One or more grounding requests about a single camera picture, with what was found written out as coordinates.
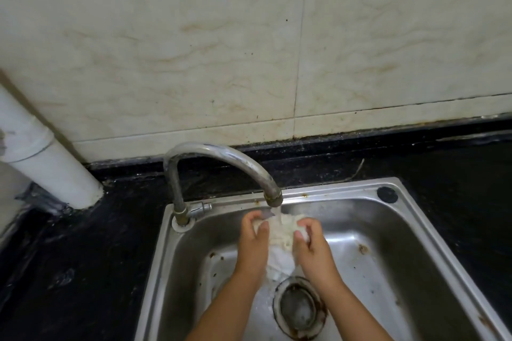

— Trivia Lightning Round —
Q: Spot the person's right hand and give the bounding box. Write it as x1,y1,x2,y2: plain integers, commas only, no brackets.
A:
293,217,337,289

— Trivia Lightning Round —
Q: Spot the black sink hole cap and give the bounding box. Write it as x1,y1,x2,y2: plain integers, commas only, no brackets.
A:
377,186,399,205

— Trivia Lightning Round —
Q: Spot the white wet cloth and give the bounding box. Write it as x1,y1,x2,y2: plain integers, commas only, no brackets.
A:
253,213,312,281

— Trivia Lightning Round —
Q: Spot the person's left hand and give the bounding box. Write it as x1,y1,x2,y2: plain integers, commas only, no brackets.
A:
234,210,271,277

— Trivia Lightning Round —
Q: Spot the person's right forearm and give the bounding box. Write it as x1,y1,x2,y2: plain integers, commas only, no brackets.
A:
318,275,394,341

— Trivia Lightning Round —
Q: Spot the chrome curved faucet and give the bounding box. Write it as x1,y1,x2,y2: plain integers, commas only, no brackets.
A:
163,142,284,229

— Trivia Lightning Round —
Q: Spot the white plastic pipe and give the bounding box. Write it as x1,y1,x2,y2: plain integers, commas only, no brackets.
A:
0,83,105,210

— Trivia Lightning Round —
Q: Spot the rusty sink drain strainer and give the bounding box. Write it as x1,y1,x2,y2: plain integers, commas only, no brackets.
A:
273,276,329,341

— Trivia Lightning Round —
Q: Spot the person's left forearm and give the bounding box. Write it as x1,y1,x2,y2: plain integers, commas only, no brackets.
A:
185,270,261,341

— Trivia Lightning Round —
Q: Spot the stainless steel sink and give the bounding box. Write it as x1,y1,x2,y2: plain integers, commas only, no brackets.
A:
134,177,512,341

